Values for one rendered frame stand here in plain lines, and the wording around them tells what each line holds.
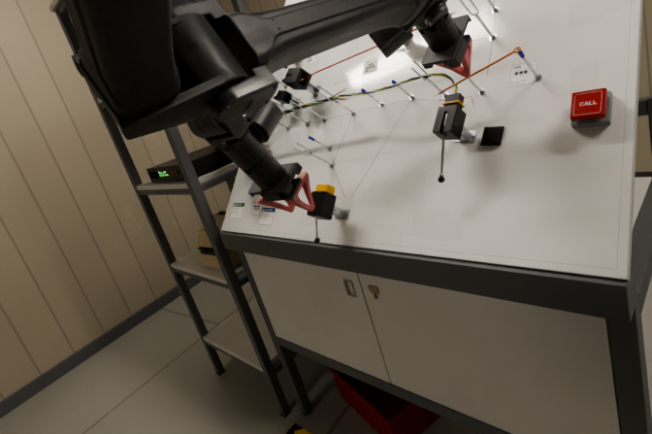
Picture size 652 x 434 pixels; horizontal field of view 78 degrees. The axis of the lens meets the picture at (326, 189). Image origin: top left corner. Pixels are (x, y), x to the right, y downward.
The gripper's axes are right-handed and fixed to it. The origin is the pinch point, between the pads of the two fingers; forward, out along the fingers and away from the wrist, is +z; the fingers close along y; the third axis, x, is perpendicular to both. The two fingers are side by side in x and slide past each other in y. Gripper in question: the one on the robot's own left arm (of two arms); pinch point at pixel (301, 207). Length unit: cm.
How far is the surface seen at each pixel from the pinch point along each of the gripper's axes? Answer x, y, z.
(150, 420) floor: 57, 138, 88
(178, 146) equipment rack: -27, 72, -2
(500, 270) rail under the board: -0.5, -31.8, 21.4
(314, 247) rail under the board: -5.0, 16.9, 24.3
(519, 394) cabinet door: 12, -29, 52
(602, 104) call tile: -25, -48, 8
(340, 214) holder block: -12.0, 8.1, 19.2
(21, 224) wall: -2, 245, 10
